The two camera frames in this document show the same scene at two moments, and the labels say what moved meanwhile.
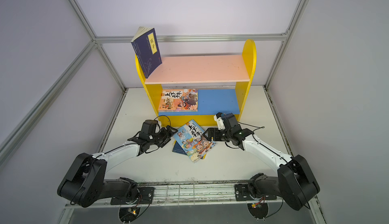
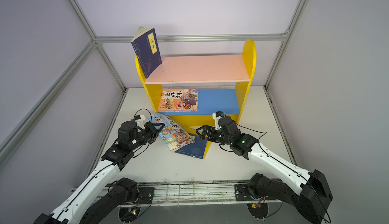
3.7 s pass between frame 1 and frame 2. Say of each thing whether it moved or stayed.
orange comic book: stayed
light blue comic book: moved
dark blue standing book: stayed
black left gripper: moved
